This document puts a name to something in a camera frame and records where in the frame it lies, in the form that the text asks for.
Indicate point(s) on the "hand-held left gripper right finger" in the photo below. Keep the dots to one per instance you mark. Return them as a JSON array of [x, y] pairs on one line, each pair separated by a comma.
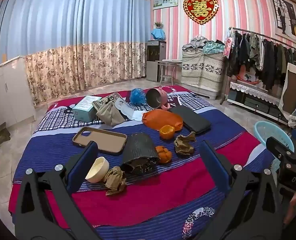
[[214, 166]]

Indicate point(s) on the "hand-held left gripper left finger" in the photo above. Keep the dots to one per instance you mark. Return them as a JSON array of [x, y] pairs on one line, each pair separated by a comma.
[[81, 165]]

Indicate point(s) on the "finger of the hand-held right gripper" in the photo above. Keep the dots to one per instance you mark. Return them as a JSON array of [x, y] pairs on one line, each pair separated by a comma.
[[279, 146]]

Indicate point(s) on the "cream paper bowl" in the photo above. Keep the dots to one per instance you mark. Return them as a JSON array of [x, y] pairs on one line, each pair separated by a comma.
[[98, 170]]

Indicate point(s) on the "teal plastic laundry basket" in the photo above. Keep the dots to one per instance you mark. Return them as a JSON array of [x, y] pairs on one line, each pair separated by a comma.
[[265, 132]]

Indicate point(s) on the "brown paper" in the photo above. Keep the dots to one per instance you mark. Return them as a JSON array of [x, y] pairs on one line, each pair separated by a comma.
[[184, 145], [116, 180]]

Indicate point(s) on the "orange pumpkin toy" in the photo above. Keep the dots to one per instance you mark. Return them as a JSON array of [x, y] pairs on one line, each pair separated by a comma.
[[163, 154]]

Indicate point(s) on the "cup-shaped orange peel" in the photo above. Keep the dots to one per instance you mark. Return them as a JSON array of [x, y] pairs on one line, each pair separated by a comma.
[[167, 132]]

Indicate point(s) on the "khaki cloth bag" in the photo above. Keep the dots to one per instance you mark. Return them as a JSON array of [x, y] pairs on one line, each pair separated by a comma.
[[110, 113]]

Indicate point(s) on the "dark woven basket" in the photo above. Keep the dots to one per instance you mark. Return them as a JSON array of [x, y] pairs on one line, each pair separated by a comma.
[[139, 150]]

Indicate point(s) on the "white face mask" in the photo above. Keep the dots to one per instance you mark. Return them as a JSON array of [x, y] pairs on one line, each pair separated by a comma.
[[126, 110]]

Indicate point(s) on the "orange cloth bag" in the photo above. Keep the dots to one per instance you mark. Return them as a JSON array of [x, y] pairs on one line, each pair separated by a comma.
[[160, 118]]

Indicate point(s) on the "printed paper booklet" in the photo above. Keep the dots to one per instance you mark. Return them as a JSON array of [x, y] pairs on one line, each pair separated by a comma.
[[115, 97]]

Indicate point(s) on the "brown phone case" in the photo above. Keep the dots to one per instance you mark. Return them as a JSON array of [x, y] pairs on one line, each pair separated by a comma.
[[99, 140]]

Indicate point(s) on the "black rectangular case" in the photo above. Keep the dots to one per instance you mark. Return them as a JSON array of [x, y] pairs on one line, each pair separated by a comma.
[[190, 118]]

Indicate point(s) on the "teal cardboard box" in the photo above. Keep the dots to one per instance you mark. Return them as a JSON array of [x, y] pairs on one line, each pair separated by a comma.
[[84, 110]]

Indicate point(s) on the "low cabinet with lace cloth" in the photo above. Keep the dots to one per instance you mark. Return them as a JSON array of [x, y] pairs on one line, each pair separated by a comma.
[[252, 97]]

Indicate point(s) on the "cream framed headboard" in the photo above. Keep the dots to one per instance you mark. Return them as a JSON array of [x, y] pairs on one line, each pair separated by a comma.
[[291, 85]]

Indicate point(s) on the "orange red toy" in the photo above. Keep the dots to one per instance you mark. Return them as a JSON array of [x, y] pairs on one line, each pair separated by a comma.
[[247, 78]]

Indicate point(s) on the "pink pot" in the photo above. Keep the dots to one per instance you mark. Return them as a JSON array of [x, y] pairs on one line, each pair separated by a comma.
[[156, 98]]

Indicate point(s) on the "cloth covered cabinet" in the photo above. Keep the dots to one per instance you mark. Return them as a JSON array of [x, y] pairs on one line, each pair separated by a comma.
[[200, 72]]

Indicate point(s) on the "row of hanging clothes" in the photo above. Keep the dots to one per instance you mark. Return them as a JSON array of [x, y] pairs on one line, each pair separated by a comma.
[[262, 52]]

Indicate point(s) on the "white cabinet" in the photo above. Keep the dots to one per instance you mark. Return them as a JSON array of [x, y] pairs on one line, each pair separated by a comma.
[[8, 92]]

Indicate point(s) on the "metal clothes rack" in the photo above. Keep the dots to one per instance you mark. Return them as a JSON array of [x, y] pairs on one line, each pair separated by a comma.
[[252, 31]]

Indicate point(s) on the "grey water dispenser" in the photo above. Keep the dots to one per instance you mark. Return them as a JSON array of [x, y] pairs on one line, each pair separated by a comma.
[[154, 62]]

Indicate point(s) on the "pile of folded clothes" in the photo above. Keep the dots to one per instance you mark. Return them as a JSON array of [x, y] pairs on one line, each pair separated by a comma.
[[200, 43]]

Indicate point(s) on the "blue and floral curtain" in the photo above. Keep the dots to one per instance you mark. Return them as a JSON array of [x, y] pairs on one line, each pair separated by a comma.
[[75, 30]]

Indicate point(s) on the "blue covered water bottle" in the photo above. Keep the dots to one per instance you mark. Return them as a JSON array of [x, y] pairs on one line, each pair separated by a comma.
[[158, 34]]

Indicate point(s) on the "small potted plant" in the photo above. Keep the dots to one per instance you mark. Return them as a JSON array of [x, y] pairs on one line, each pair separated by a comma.
[[158, 25]]

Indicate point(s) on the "window wall poster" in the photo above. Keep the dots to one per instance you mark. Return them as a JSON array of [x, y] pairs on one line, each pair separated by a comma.
[[286, 17]]

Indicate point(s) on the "red heart wall decoration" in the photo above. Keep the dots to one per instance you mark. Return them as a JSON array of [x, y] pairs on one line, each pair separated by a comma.
[[201, 8]]

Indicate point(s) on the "landscape wall picture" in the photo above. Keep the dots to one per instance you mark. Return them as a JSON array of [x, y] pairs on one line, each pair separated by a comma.
[[164, 2]]

